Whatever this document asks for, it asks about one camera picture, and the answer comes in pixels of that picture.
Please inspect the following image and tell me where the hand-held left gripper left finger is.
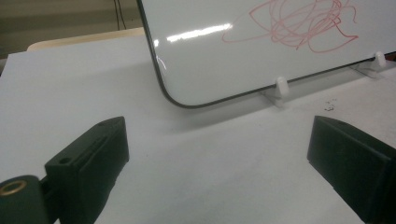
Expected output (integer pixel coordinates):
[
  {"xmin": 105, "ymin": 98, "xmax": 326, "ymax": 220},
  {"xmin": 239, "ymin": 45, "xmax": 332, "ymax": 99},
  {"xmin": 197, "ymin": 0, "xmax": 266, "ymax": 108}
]
[{"xmin": 38, "ymin": 116, "xmax": 130, "ymax": 224}]

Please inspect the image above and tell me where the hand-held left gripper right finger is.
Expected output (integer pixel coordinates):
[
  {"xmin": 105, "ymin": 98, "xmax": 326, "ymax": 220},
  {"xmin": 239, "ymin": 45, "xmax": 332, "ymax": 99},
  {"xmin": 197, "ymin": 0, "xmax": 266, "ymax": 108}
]
[{"xmin": 306, "ymin": 115, "xmax": 396, "ymax": 224}]

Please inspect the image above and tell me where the white whiteboard with dark rim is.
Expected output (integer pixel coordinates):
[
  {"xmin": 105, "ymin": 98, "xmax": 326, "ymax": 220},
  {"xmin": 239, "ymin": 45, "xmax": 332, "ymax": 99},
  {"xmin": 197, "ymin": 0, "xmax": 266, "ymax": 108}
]
[{"xmin": 136, "ymin": 0, "xmax": 396, "ymax": 109}]

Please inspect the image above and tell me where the white plastic whiteboard stand foot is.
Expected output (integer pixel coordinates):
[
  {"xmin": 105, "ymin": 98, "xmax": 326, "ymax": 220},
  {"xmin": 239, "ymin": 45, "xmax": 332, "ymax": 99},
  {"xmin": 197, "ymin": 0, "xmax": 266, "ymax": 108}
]
[
  {"xmin": 351, "ymin": 50, "xmax": 388, "ymax": 79},
  {"xmin": 261, "ymin": 76, "xmax": 291, "ymax": 108}
]

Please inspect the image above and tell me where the beige wooden table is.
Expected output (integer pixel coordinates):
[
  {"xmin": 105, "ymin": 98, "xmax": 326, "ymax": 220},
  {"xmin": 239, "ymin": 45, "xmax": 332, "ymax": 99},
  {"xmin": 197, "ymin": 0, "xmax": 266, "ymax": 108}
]
[{"xmin": 26, "ymin": 26, "xmax": 146, "ymax": 52}]

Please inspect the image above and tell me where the black cable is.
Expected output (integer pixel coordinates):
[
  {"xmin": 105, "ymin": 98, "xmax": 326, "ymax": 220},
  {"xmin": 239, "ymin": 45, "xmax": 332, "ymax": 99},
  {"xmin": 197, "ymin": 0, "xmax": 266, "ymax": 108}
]
[
  {"xmin": 117, "ymin": 0, "xmax": 128, "ymax": 31},
  {"xmin": 113, "ymin": 0, "xmax": 121, "ymax": 31}
]

